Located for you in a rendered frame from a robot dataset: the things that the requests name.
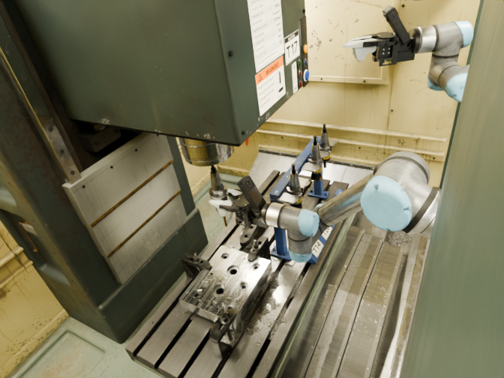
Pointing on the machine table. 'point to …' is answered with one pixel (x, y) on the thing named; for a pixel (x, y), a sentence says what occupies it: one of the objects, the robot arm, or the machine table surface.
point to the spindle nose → (205, 152)
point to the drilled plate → (254, 282)
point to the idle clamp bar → (248, 236)
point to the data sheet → (265, 31)
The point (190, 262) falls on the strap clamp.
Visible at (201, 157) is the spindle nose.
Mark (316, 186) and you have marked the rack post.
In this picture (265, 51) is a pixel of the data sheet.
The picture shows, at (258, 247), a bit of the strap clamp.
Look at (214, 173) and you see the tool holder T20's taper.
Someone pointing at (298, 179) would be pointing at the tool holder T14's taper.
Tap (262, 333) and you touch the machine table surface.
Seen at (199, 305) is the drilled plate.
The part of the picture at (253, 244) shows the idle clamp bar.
